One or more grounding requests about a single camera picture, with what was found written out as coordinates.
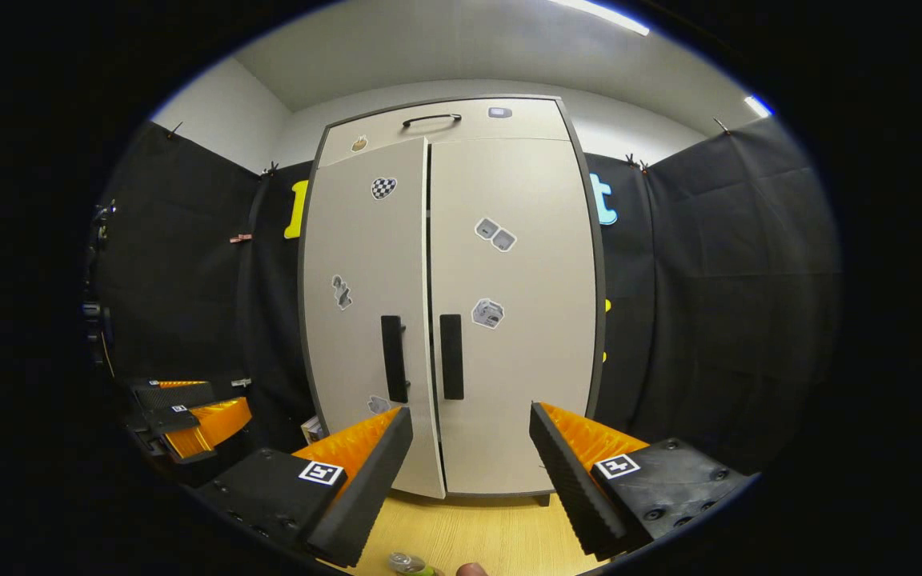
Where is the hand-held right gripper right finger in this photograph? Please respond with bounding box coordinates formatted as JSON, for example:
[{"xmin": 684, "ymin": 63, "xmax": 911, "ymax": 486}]
[{"xmin": 528, "ymin": 402, "xmax": 754, "ymax": 561}]

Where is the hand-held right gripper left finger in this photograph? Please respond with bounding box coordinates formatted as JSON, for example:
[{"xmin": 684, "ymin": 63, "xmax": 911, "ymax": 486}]
[{"xmin": 189, "ymin": 406, "xmax": 415, "ymax": 569}]

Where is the green label bottle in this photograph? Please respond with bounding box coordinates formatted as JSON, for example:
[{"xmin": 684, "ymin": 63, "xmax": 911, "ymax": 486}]
[{"xmin": 387, "ymin": 550, "xmax": 442, "ymax": 576}]

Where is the white cabinet door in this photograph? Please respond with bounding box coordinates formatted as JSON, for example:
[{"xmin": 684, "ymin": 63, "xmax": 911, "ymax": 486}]
[
  {"xmin": 301, "ymin": 136, "xmax": 447, "ymax": 499},
  {"xmin": 427, "ymin": 138, "xmax": 599, "ymax": 495}
]

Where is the white and grey cabinet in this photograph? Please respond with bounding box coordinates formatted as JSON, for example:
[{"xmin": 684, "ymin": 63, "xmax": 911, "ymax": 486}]
[{"xmin": 298, "ymin": 94, "xmax": 607, "ymax": 506}]

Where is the black backdrop cloth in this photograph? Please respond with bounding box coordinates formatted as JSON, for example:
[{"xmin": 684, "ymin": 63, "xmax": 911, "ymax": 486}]
[{"xmin": 93, "ymin": 116, "xmax": 842, "ymax": 481}]

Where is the long ceiling light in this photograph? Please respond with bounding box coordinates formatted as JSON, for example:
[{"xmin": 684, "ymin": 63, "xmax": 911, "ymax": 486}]
[{"xmin": 549, "ymin": 0, "xmax": 651, "ymax": 37}]

